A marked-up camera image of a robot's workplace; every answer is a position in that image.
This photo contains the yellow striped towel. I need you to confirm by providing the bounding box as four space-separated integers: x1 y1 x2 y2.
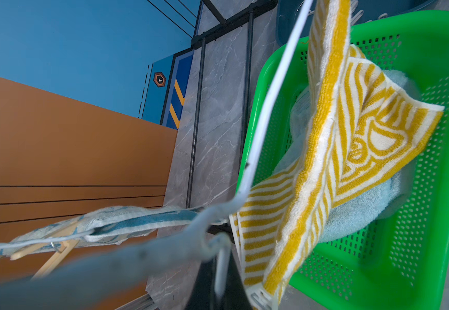
232 1 444 304

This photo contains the light green towel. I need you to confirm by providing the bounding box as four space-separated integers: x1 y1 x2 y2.
273 88 417 243

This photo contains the black clothes rack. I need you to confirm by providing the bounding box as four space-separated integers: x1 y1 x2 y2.
185 1 279 209

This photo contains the green plastic basket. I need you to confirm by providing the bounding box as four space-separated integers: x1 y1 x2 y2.
252 10 449 309

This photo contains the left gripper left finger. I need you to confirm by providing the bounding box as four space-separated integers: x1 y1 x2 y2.
184 257 217 310

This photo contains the white wire hanger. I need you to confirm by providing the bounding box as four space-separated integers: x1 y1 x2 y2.
0 0 315 310
0 229 95 249

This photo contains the white clothespin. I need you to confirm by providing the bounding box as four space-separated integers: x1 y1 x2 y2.
246 283 278 310

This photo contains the orange clothespin lower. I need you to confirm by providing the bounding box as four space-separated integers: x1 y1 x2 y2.
10 221 79 280

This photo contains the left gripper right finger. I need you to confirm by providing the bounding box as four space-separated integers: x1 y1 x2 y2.
224 247 252 310

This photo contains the dark teal tray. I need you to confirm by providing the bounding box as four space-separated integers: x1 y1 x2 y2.
275 0 436 46

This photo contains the bunny pattern towel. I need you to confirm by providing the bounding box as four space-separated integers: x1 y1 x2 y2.
0 204 229 257

